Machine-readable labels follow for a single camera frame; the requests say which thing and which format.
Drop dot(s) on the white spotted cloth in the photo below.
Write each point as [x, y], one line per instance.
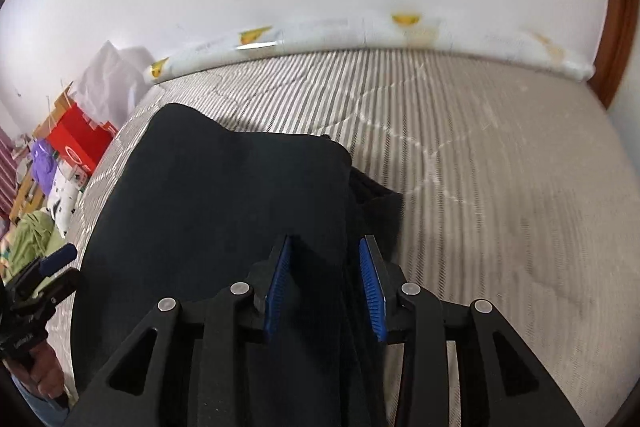
[62, 197]

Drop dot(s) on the grey striped mattress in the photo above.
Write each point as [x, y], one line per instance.
[475, 157]

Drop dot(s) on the black sweater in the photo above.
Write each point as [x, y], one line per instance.
[200, 187]

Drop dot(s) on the white rolled mat yellow print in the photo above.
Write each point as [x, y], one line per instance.
[325, 32]

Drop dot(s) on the red paper bag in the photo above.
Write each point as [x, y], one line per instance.
[75, 137]

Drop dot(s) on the purple cloth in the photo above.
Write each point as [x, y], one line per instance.
[42, 162]

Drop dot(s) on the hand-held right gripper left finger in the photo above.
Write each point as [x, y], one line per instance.
[277, 287]

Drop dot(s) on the person's left hand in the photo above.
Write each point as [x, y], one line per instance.
[47, 372]

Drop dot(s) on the brown wooden door frame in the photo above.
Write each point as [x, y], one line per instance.
[620, 32]

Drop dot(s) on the green cloth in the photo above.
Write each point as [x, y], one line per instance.
[30, 232]

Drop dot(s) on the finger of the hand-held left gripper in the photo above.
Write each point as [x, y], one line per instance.
[62, 284]
[57, 257]

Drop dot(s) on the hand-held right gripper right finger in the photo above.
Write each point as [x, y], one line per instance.
[372, 292]

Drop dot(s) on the brown paper bag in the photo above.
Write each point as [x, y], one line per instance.
[62, 99]

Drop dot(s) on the white plastic bag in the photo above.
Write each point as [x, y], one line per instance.
[110, 77]

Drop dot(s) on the wooden nightstand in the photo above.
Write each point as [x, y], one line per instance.
[22, 199]

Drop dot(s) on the pink striped cloth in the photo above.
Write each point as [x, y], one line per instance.
[6, 177]

